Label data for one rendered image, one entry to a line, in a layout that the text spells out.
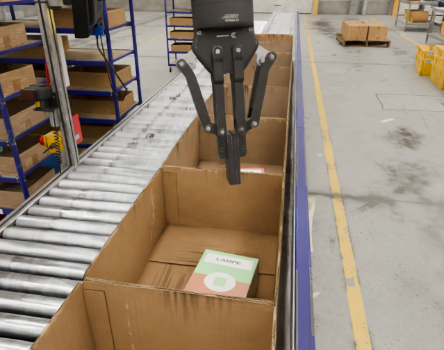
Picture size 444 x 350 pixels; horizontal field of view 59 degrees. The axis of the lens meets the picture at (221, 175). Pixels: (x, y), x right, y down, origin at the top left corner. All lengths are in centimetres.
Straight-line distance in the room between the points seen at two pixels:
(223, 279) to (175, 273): 16
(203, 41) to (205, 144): 83
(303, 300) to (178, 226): 38
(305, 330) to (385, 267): 171
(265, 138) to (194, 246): 50
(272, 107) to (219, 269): 101
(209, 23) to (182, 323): 42
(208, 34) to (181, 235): 58
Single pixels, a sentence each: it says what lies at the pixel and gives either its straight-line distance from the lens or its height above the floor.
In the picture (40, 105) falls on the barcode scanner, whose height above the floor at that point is 102.
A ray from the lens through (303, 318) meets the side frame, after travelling 75.
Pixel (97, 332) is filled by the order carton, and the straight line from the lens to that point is 70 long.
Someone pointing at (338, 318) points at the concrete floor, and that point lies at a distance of 205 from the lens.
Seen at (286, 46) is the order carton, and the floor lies 102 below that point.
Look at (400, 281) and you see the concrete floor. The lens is 235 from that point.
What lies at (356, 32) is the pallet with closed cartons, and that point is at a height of 29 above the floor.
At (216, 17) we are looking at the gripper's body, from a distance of 48.
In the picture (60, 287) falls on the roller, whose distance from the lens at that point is 111.
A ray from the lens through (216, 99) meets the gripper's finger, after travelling 50.
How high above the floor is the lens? 145
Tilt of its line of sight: 27 degrees down
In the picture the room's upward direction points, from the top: straight up
